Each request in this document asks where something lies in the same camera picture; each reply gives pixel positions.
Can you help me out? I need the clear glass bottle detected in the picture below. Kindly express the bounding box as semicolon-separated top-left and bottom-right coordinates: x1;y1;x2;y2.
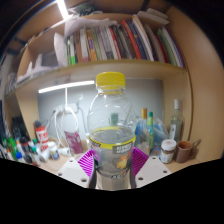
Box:
169;98;185;143

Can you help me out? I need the ceiling light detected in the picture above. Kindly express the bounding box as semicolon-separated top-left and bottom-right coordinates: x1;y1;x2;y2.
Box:
55;0;70;21

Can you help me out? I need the magenta foil pouch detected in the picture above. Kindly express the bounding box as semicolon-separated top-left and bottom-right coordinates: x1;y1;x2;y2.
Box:
63;129;84;155

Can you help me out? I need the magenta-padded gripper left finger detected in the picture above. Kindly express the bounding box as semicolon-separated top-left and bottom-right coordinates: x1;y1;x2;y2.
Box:
56;148;98;189

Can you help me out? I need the brown mug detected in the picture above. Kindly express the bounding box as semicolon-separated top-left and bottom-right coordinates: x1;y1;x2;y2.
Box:
175;139;202;164

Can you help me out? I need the green-capped clear bottle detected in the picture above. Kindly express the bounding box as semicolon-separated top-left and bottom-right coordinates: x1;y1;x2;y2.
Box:
147;111;155;151

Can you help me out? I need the white-lidded brown jar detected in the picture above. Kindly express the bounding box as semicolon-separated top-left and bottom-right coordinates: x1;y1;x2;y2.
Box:
159;138;178;164

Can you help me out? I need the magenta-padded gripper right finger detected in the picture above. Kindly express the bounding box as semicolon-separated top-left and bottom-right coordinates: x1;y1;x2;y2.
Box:
131;147;173;188

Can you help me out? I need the white wall power strip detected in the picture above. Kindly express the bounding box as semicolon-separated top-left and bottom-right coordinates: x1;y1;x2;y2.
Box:
53;103;81;116

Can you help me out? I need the under-shelf light strip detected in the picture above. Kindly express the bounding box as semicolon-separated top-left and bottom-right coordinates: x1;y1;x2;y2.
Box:
37;79;96;94

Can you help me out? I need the clear yellow-capped drink bottle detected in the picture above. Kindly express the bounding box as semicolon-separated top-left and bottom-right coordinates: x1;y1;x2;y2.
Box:
87;71;137;192

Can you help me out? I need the red and white canister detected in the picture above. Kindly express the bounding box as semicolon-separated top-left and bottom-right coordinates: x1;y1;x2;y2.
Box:
34;119;50;153

